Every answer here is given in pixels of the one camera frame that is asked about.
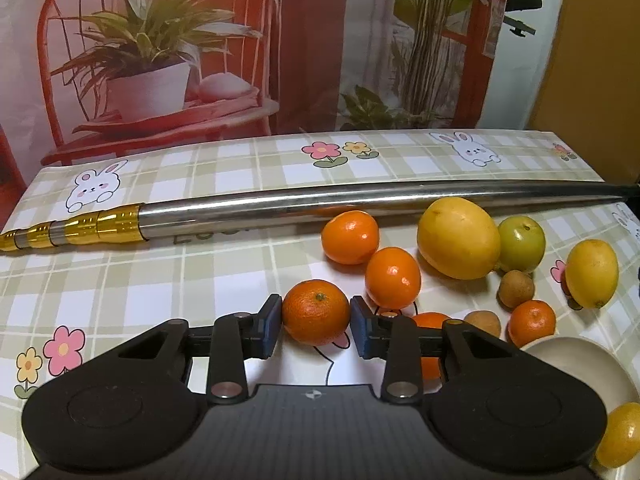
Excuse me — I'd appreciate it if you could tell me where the brown longan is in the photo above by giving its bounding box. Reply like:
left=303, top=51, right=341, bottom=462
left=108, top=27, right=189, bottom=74
left=463, top=311, right=502, bottom=339

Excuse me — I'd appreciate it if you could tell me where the plant print backdrop poster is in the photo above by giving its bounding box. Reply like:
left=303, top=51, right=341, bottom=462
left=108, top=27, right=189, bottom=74
left=0, top=0, right=511, bottom=181

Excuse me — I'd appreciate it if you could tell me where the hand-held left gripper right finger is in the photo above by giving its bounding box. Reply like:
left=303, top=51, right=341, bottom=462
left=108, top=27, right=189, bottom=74
left=350, top=295, right=506, bottom=406

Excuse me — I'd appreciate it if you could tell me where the brown kiwi upper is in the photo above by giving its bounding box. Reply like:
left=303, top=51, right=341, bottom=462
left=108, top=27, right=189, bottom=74
left=497, top=270, right=535, bottom=309

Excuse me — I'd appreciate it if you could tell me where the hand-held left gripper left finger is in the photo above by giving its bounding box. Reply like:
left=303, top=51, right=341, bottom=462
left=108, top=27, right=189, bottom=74
left=117, top=294, right=283, bottom=406

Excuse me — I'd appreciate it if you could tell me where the small yellow lemon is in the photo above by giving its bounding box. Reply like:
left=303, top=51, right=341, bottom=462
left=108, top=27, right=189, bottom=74
left=565, top=239, right=620, bottom=310

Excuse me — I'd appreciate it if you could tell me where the beige plate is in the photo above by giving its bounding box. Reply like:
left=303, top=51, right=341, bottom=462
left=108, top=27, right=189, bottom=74
left=520, top=336, right=640, bottom=480

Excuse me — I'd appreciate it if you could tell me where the green round fruit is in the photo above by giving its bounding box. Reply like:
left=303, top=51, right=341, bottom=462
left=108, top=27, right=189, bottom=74
left=496, top=215, right=546, bottom=274

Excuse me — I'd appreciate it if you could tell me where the tangerine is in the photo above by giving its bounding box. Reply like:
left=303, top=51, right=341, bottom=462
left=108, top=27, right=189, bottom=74
left=321, top=211, right=381, bottom=266
left=365, top=247, right=422, bottom=311
left=507, top=299, right=557, bottom=349
left=281, top=279, right=352, bottom=347
left=409, top=311, right=454, bottom=382

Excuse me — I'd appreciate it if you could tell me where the large yellow lemon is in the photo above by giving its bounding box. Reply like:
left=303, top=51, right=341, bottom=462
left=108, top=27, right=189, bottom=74
left=417, top=197, right=502, bottom=281

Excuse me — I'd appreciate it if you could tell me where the silver rod with gold handle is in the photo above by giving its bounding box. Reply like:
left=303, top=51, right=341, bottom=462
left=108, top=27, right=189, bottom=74
left=0, top=180, right=631, bottom=253

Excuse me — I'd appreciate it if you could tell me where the yellow citrus fruit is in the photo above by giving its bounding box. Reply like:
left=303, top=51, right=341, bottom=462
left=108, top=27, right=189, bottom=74
left=595, top=402, right=640, bottom=468

